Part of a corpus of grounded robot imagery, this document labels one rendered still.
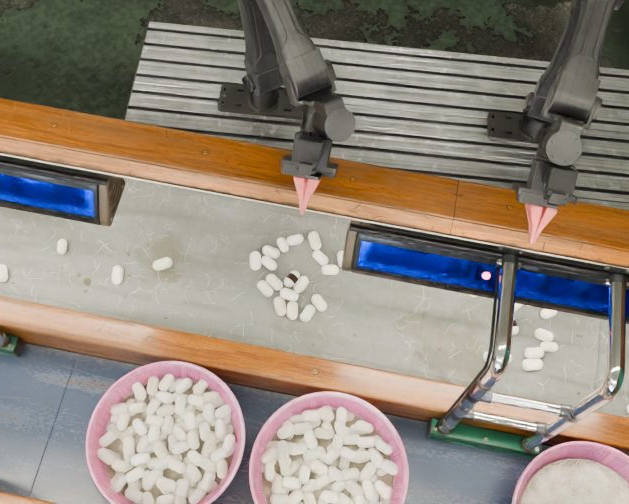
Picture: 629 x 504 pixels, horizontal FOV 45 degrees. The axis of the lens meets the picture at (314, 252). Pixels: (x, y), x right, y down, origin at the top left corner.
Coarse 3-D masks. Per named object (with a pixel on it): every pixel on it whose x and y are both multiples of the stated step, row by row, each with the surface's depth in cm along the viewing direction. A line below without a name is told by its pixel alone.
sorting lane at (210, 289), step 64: (128, 192) 150; (192, 192) 150; (0, 256) 143; (64, 256) 143; (128, 256) 144; (192, 256) 144; (128, 320) 138; (192, 320) 139; (256, 320) 139; (320, 320) 140; (384, 320) 140; (448, 320) 140; (576, 320) 141; (512, 384) 136; (576, 384) 136
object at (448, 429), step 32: (512, 256) 104; (512, 288) 102; (512, 320) 100; (608, 320) 102; (608, 352) 100; (480, 384) 105; (608, 384) 98; (448, 416) 125; (480, 416) 122; (576, 416) 109; (480, 448) 137; (512, 448) 133
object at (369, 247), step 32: (352, 224) 106; (352, 256) 108; (384, 256) 108; (416, 256) 107; (448, 256) 106; (480, 256) 105; (544, 256) 109; (448, 288) 109; (480, 288) 108; (544, 288) 107; (576, 288) 106; (608, 288) 105
